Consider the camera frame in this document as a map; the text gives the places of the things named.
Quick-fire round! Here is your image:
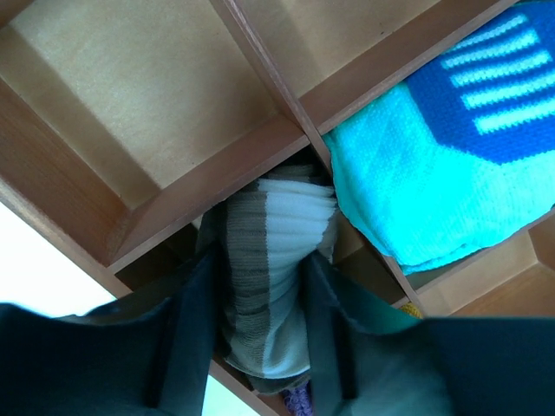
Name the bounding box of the teal sock roll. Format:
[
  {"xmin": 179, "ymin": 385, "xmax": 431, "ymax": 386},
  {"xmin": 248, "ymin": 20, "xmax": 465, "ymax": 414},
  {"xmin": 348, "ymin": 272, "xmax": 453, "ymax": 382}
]
[{"xmin": 324, "ymin": 1, "xmax": 554, "ymax": 274}]

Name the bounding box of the brown striped sock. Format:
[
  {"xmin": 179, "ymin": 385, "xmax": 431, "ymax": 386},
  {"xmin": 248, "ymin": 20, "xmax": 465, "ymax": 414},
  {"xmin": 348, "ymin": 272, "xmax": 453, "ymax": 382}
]
[{"xmin": 197, "ymin": 164, "xmax": 338, "ymax": 394}]

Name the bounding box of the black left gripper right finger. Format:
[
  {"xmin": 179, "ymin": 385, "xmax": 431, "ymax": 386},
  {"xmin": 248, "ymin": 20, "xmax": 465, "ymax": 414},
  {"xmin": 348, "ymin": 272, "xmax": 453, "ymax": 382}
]
[{"xmin": 303, "ymin": 252, "xmax": 425, "ymax": 415}]

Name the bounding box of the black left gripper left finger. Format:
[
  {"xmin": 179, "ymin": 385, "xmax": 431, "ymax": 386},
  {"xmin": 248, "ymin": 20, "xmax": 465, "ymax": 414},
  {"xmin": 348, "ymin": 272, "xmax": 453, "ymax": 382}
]
[{"xmin": 57, "ymin": 249, "xmax": 221, "ymax": 415}]

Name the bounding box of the purple sock roll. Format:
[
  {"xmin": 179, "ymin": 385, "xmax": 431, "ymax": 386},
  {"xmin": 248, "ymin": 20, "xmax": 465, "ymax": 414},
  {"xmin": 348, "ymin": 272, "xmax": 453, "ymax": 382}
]
[{"xmin": 282, "ymin": 382, "xmax": 314, "ymax": 416}]

